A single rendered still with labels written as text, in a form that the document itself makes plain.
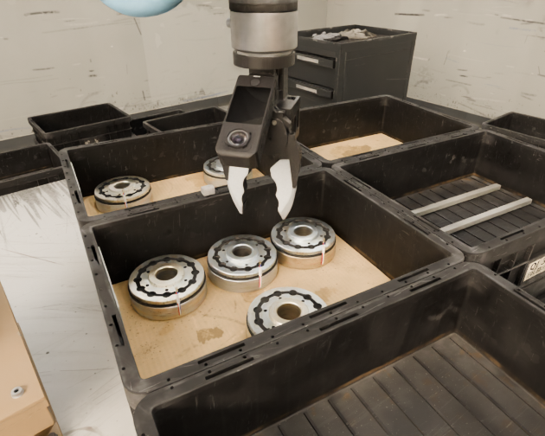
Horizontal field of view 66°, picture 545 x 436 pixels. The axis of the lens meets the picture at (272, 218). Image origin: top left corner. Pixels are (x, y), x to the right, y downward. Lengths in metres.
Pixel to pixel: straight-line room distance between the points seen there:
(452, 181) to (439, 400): 0.56
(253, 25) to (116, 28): 3.36
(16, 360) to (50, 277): 0.32
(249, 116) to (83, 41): 3.31
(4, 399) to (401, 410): 0.45
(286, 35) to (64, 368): 0.57
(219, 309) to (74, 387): 0.25
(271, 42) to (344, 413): 0.40
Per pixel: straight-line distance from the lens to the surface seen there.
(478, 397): 0.54
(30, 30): 3.65
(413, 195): 0.89
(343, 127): 1.11
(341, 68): 2.18
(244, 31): 0.49
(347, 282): 0.63
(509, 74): 3.99
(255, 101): 0.48
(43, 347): 0.80
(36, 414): 0.61
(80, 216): 0.63
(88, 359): 0.75
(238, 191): 0.56
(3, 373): 0.64
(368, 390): 0.51
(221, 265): 0.61
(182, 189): 0.88
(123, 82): 3.88
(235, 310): 0.58
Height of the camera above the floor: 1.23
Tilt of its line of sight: 31 degrees down
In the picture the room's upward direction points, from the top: straight up
